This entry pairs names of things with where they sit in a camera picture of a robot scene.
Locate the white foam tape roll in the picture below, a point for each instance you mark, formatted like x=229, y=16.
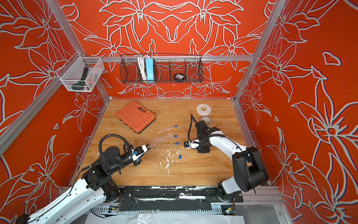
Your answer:
x=203, y=109

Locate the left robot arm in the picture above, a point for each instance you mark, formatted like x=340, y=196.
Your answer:
x=93, y=188

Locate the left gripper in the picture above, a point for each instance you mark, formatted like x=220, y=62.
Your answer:
x=137, y=163

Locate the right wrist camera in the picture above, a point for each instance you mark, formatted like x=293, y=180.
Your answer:
x=191, y=145

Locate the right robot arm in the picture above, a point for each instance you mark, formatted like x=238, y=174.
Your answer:
x=249, y=170

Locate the black wire basket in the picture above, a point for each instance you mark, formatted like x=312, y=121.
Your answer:
x=133, y=69

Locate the clear packing tape roll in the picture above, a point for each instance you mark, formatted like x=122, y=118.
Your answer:
x=207, y=120

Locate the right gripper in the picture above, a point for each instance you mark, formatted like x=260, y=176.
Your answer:
x=205, y=150

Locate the light blue box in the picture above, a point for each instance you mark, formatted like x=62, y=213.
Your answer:
x=149, y=63

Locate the clear acrylic wall box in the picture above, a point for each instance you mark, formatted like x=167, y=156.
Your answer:
x=72, y=70

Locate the orange plastic tool case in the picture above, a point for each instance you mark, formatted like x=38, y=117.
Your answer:
x=136, y=117

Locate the dark green tool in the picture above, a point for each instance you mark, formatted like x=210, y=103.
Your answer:
x=79, y=85

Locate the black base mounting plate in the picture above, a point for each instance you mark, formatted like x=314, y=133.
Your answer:
x=169, y=199

